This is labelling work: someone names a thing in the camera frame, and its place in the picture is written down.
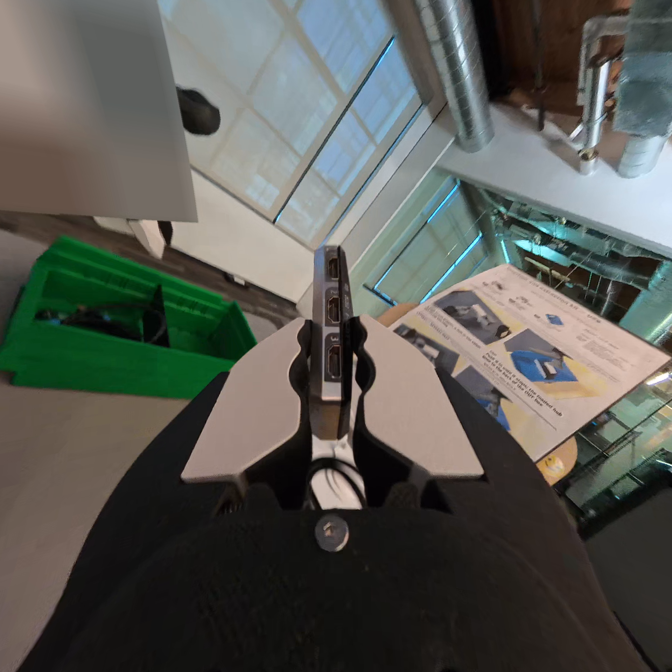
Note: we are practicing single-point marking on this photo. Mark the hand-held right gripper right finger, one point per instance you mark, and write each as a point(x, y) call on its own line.
point(420, 415)

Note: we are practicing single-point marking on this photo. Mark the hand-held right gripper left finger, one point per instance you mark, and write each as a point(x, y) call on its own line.
point(252, 420)

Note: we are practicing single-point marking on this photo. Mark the silver grey usb adapter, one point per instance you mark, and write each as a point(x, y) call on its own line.
point(334, 305)

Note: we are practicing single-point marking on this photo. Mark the green plastic bin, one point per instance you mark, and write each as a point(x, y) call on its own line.
point(105, 368)

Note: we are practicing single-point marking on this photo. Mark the instruction sheet on wooden board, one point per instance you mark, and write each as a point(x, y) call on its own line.
point(546, 357)

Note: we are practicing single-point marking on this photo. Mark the black shelving unit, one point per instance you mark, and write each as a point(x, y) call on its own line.
point(620, 462)

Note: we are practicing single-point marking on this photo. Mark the silver ventilation ducts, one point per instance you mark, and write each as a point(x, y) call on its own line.
point(452, 63)

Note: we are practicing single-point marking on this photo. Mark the black sign stand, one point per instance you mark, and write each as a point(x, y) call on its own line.
point(84, 105)

